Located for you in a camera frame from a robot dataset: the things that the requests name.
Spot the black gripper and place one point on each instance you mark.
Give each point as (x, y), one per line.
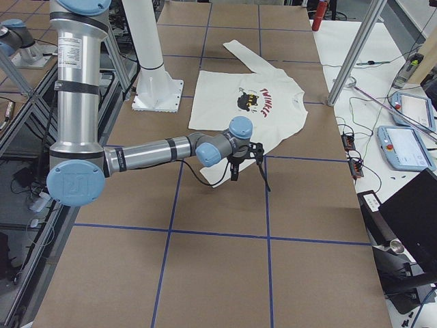
(235, 159)

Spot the cream long-sleeve cat shirt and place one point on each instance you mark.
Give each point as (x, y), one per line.
(267, 96)

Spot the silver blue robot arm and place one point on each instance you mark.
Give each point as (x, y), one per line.
(79, 164)

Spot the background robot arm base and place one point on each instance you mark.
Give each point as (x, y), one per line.
(22, 48)

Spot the black orange connector block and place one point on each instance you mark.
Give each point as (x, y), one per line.
(348, 141)

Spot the black box with label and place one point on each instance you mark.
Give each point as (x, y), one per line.
(372, 205)

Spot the near teach pendant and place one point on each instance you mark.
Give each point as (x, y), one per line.
(404, 149)

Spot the teach pendant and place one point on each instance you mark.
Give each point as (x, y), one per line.
(417, 108)
(404, 149)

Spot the black laptop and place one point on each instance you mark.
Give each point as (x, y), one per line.
(410, 216)

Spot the red bottle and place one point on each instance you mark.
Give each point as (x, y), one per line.
(319, 15)

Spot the far teach pendant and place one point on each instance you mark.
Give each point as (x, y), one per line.
(417, 108)

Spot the clear water bottle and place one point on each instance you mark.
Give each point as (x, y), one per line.
(412, 63)

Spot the white camera mast base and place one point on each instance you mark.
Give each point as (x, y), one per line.
(155, 90)

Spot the aluminium frame post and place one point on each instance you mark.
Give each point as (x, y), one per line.
(375, 9)

